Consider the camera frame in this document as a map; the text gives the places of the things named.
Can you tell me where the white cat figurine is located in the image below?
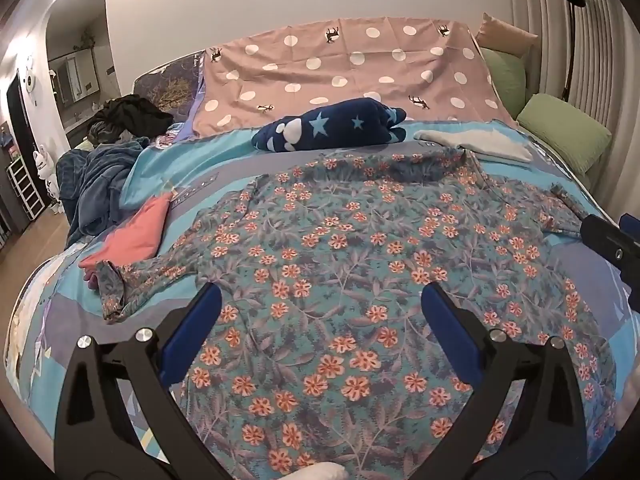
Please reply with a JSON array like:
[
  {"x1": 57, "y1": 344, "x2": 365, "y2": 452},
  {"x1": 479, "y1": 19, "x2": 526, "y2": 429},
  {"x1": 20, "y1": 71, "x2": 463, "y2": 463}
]
[{"x1": 35, "y1": 144, "x2": 58, "y2": 196}]

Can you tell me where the dark clothes pile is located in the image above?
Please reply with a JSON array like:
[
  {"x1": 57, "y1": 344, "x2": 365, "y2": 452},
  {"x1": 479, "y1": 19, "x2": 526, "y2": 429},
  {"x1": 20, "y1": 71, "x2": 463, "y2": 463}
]
[{"x1": 87, "y1": 95, "x2": 173, "y2": 143}]

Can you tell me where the beige pillow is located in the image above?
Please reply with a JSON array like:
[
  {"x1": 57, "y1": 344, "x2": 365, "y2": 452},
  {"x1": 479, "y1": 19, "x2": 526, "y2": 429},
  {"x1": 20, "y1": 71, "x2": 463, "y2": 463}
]
[{"x1": 475, "y1": 12, "x2": 538, "y2": 58}]

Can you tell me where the blue grey geometric print blanket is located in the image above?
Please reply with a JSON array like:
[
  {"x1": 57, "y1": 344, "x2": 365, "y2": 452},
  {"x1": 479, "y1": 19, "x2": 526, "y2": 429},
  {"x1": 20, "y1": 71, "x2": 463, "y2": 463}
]
[{"x1": 2, "y1": 120, "x2": 640, "y2": 461}]

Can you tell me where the dark cabinet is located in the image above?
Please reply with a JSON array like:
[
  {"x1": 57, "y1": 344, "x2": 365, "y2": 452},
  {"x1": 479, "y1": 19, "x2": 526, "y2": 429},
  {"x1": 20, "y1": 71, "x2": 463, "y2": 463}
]
[{"x1": 5, "y1": 72, "x2": 38, "y2": 166}]

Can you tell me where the large green pillow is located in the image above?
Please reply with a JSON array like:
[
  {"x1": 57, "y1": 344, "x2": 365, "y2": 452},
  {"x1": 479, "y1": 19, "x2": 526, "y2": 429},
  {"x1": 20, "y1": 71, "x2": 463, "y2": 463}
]
[{"x1": 516, "y1": 92, "x2": 613, "y2": 176}]

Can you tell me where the pink polka dot cloth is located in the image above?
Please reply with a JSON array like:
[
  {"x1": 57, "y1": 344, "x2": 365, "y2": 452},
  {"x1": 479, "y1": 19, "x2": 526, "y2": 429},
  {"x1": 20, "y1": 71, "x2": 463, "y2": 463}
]
[{"x1": 192, "y1": 15, "x2": 516, "y2": 138}]

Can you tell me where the wall cabinet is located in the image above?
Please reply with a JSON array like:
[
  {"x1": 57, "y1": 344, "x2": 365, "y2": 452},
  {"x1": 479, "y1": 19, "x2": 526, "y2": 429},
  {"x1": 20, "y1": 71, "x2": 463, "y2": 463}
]
[{"x1": 50, "y1": 47, "x2": 101, "y2": 106}]

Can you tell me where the floral print garment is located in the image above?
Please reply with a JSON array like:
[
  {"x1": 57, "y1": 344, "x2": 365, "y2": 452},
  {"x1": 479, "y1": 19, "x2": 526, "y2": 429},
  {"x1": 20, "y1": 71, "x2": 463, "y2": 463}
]
[{"x1": 95, "y1": 152, "x2": 631, "y2": 480}]

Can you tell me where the grey folded garment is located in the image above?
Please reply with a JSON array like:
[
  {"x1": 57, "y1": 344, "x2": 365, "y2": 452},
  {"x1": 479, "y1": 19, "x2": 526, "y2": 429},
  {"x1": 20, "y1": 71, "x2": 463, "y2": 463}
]
[{"x1": 414, "y1": 127, "x2": 533, "y2": 163}]

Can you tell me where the white wire rack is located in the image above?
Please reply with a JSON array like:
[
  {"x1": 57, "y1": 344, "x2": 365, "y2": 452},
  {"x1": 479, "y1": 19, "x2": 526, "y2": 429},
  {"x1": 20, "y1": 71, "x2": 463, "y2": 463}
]
[{"x1": 5, "y1": 162, "x2": 43, "y2": 221}]

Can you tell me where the coral folded garment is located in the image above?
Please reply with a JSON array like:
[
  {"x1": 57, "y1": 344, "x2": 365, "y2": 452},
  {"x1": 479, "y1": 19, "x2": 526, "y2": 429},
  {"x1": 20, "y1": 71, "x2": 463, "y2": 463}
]
[{"x1": 78, "y1": 195, "x2": 173, "y2": 271}]

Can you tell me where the beige curtain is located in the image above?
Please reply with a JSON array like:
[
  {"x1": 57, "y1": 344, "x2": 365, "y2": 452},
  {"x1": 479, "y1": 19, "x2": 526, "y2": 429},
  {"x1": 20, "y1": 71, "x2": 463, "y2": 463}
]
[{"x1": 505, "y1": 0, "x2": 640, "y2": 231}]

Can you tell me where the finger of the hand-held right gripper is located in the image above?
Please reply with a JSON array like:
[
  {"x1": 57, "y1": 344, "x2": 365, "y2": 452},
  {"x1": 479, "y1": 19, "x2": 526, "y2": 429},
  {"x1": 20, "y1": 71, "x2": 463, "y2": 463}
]
[
  {"x1": 580, "y1": 214, "x2": 640, "y2": 268},
  {"x1": 621, "y1": 260, "x2": 640, "y2": 313}
]

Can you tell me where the dark tree print sheet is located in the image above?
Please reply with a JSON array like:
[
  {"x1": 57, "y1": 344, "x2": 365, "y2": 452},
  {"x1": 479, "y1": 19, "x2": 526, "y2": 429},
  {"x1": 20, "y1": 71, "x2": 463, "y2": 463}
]
[{"x1": 132, "y1": 50, "x2": 206, "y2": 126}]

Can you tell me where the navy star print garment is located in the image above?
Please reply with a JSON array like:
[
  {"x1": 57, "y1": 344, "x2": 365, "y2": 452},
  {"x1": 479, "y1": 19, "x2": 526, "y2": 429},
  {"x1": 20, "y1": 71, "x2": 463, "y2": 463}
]
[{"x1": 251, "y1": 100, "x2": 408, "y2": 153}]

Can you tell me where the small green pillow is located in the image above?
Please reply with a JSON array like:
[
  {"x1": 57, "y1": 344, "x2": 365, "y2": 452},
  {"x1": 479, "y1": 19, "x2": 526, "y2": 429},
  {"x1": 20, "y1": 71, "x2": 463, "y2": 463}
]
[{"x1": 480, "y1": 47, "x2": 528, "y2": 121}]

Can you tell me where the white cloth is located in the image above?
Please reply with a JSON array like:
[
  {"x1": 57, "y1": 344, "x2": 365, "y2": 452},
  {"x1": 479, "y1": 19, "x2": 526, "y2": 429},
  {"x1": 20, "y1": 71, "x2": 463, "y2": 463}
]
[{"x1": 295, "y1": 462, "x2": 351, "y2": 480}]

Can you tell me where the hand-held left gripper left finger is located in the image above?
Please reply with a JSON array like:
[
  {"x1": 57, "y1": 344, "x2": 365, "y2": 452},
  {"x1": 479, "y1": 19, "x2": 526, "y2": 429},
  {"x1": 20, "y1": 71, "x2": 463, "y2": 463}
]
[{"x1": 54, "y1": 282, "x2": 223, "y2": 480}]

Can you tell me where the blue fleece blanket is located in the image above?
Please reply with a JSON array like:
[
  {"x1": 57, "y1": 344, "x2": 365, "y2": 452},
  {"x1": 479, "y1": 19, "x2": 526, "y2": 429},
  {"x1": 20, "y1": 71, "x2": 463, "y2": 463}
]
[{"x1": 56, "y1": 140, "x2": 151, "y2": 248}]

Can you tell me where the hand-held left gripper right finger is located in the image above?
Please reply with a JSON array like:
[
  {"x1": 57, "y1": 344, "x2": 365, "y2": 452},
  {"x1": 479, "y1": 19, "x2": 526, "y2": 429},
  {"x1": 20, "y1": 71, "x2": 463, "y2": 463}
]
[{"x1": 421, "y1": 282, "x2": 588, "y2": 480}]

